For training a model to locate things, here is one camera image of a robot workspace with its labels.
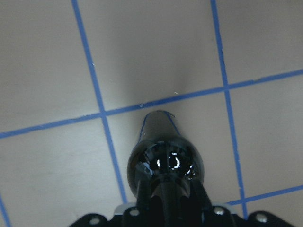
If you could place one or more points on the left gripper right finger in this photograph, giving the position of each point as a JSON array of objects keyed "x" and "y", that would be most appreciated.
[{"x": 198, "y": 198}]

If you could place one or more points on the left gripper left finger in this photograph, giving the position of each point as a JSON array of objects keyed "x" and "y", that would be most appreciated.
[{"x": 145, "y": 200}]

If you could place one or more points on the dark wine bottle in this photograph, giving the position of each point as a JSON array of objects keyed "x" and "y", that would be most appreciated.
[{"x": 168, "y": 161}]

